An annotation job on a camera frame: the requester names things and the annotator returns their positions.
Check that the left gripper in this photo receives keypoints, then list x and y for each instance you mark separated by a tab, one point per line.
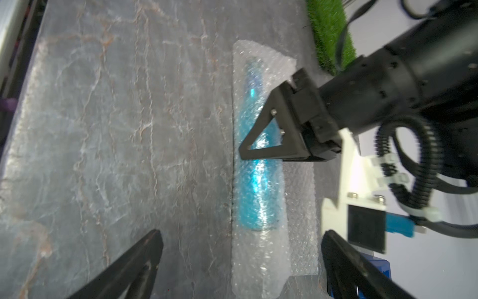
303	123

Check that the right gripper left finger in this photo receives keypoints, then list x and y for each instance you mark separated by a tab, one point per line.
133	273

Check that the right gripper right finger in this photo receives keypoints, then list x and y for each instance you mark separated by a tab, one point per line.
332	243

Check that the bubble wrap sheet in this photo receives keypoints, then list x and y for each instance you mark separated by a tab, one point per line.
274	220

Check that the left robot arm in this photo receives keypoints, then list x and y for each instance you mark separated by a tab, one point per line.
430	71

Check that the green artificial grass mat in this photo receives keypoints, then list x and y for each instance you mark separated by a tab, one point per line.
327	18

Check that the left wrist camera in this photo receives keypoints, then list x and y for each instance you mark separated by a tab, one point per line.
359	213

